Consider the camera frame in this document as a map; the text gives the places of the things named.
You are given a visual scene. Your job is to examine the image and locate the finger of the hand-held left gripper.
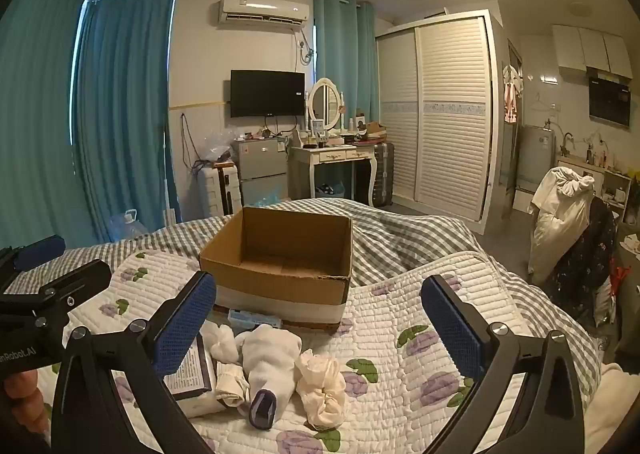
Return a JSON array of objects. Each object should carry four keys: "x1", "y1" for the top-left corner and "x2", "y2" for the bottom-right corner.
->
[
  {"x1": 0, "y1": 259, "x2": 112, "y2": 330},
  {"x1": 0, "y1": 235, "x2": 66, "y2": 275}
]

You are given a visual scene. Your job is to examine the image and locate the cream fleece blanket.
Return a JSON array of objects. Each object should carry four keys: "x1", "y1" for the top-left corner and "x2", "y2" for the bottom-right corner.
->
[{"x1": 582, "y1": 361, "x2": 640, "y2": 454}]

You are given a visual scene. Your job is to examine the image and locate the silver mini fridge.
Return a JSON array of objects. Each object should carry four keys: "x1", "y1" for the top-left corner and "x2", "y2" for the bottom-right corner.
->
[{"x1": 232, "y1": 138, "x2": 291, "y2": 207}]

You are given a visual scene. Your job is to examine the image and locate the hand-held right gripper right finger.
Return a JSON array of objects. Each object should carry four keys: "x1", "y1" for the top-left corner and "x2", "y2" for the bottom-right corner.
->
[{"x1": 420, "y1": 275, "x2": 586, "y2": 454}]

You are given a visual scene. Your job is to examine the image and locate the red bag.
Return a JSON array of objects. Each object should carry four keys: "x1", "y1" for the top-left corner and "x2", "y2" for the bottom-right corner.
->
[{"x1": 595, "y1": 259, "x2": 626, "y2": 330}]

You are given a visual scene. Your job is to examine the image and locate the white air conditioner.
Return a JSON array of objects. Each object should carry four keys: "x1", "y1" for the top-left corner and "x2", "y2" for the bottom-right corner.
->
[{"x1": 217, "y1": 0, "x2": 312, "y2": 30}]

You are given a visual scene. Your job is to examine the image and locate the white oval mirror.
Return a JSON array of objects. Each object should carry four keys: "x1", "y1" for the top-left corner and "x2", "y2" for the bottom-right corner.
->
[{"x1": 306, "y1": 78, "x2": 346, "y2": 132}]

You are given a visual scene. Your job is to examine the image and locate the grey checked duvet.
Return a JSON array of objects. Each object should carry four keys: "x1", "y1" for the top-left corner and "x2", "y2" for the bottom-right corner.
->
[{"x1": 0, "y1": 197, "x2": 608, "y2": 385}]

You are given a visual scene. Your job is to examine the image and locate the pink hanging garment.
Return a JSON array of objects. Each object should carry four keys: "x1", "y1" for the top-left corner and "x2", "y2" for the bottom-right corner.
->
[{"x1": 502, "y1": 65, "x2": 523, "y2": 125}]

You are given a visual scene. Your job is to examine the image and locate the blue plastic bag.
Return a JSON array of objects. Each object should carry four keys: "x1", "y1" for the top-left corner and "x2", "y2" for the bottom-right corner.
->
[{"x1": 255, "y1": 184, "x2": 291, "y2": 207}]

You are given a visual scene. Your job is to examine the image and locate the white kitchen wall cabinets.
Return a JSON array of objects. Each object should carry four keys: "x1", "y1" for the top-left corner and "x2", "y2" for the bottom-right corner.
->
[{"x1": 551, "y1": 24, "x2": 632, "y2": 80}]

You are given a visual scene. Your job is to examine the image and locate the white packet with black label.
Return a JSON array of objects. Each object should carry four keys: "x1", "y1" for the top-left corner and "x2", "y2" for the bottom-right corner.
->
[{"x1": 162, "y1": 333, "x2": 223, "y2": 419}]

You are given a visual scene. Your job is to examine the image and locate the black wall cable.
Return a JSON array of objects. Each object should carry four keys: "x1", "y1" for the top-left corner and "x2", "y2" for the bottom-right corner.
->
[{"x1": 180, "y1": 113, "x2": 201, "y2": 170}]

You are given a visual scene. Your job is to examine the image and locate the blue packet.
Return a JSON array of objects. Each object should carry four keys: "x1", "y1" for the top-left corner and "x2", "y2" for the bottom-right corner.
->
[{"x1": 227, "y1": 309, "x2": 283, "y2": 332}]

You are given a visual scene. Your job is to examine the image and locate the brown cardboard box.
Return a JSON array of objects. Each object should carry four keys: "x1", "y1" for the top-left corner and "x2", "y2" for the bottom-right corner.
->
[{"x1": 199, "y1": 206, "x2": 354, "y2": 333}]

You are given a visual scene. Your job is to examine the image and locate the clear plastic bag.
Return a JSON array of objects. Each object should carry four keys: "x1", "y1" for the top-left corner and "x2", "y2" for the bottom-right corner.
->
[{"x1": 202, "y1": 131, "x2": 236, "y2": 165}]

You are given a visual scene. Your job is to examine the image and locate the clear water jug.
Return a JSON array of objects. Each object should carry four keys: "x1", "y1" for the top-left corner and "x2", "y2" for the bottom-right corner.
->
[{"x1": 109, "y1": 209, "x2": 148, "y2": 242}]

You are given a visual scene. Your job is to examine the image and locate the white kitchen shelf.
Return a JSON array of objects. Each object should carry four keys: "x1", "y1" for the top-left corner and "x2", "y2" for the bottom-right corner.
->
[{"x1": 555, "y1": 154, "x2": 633, "y2": 230}]

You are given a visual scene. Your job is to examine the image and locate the white quilted floral blanket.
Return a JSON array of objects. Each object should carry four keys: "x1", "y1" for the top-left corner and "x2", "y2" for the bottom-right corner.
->
[{"x1": 35, "y1": 250, "x2": 601, "y2": 454}]

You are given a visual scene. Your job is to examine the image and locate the white dressing table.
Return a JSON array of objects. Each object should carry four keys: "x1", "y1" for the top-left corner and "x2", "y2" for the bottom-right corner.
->
[{"x1": 290, "y1": 141, "x2": 381, "y2": 207}]

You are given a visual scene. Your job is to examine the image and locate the black range hood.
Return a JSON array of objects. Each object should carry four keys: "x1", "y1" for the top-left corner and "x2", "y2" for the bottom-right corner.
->
[{"x1": 586, "y1": 66, "x2": 636, "y2": 127}]

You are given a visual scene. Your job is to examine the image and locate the white suitcase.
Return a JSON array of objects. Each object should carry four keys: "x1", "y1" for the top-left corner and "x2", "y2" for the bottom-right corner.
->
[{"x1": 199, "y1": 164, "x2": 243, "y2": 217}]

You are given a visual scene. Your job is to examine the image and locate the teal curtain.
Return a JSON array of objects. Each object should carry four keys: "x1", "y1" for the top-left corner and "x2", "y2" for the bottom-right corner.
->
[
  {"x1": 314, "y1": 0, "x2": 377, "y2": 122},
  {"x1": 0, "y1": 0, "x2": 85, "y2": 255},
  {"x1": 74, "y1": 0, "x2": 178, "y2": 245}
]

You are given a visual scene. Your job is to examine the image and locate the white sock with dark toe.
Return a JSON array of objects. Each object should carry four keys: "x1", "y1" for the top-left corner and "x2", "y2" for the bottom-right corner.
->
[{"x1": 235, "y1": 324, "x2": 303, "y2": 431}]

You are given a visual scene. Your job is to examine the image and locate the person's left hand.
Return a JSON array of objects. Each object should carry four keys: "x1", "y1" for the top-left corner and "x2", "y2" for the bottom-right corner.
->
[{"x1": 1, "y1": 368, "x2": 51, "y2": 445}]

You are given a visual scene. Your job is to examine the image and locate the white clothes pile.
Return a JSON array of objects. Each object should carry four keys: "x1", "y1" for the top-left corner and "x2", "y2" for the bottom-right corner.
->
[{"x1": 527, "y1": 166, "x2": 596, "y2": 285}]

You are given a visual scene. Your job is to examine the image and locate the white louvred wardrobe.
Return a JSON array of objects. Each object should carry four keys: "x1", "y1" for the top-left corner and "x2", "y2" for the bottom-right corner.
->
[{"x1": 375, "y1": 9, "x2": 503, "y2": 235}]

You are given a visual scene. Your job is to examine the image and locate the small white sock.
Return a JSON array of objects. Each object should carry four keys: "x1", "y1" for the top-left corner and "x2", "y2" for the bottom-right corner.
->
[{"x1": 202, "y1": 321, "x2": 246, "y2": 365}]

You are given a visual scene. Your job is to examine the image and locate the black wall television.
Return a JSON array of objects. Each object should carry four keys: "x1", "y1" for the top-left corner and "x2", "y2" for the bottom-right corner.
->
[{"x1": 230, "y1": 69, "x2": 306, "y2": 118}]

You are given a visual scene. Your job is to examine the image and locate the cream sock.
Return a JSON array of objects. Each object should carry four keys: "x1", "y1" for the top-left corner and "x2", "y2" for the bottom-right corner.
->
[
  {"x1": 216, "y1": 361, "x2": 251, "y2": 407},
  {"x1": 295, "y1": 349, "x2": 347, "y2": 427}
]

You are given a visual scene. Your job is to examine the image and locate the air conditioner power cable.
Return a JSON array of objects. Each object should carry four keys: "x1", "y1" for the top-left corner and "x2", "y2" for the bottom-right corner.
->
[{"x1": 295, "y1": 29, "x2": 316, "y2": 67}]

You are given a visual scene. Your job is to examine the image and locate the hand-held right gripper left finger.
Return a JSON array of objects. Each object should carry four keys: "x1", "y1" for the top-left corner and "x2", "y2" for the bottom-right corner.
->
[{"x1": 51, "y1": 270, "x2": 218, "y2": 454}]

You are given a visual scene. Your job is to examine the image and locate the dark grey suitcase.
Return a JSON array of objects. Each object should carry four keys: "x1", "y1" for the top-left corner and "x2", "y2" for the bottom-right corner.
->
[{"x1": 352, "y1": 141, "x2": 396, "y2": 207}]

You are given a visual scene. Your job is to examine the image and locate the dark floral garment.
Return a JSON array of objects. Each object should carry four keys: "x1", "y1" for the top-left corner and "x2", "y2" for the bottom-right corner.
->
[{"x1": 550, "y1": 196, "x2": 618, "y2": 320}]

